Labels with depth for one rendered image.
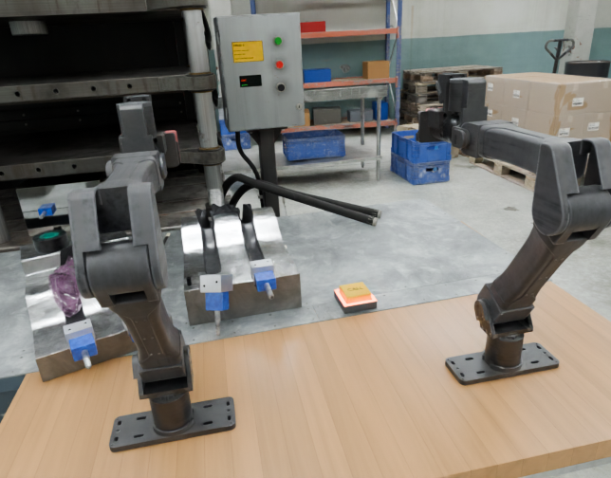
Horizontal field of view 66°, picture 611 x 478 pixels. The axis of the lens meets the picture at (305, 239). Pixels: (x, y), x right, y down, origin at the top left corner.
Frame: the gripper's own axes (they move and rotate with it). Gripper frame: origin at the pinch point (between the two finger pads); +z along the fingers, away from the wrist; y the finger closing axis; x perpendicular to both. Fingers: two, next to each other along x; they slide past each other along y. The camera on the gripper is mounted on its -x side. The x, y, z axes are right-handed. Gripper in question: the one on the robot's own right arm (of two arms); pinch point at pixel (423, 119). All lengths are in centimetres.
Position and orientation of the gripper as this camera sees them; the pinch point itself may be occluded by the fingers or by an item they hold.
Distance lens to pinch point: 114.9
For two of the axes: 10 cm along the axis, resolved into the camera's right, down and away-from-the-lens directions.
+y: -9.8, 1.2, -1.7
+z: -2.0, -3.5, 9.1
